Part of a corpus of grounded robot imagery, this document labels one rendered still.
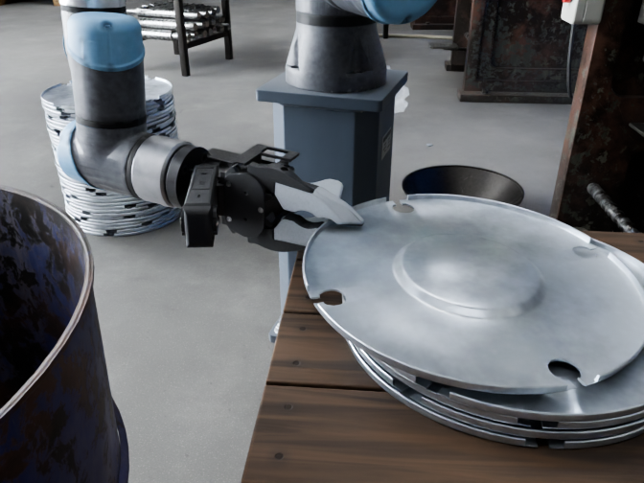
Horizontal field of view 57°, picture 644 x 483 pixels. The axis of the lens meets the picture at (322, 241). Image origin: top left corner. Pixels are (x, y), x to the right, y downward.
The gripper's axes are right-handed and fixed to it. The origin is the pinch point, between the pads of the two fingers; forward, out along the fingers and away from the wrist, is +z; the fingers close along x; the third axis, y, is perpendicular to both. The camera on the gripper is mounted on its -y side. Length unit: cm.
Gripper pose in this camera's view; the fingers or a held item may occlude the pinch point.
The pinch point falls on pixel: (347, 227)
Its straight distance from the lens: 58.0
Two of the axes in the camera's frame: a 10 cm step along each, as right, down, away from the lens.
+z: 9.2, 2.5, -3.2
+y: 4.0, -4.4, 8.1
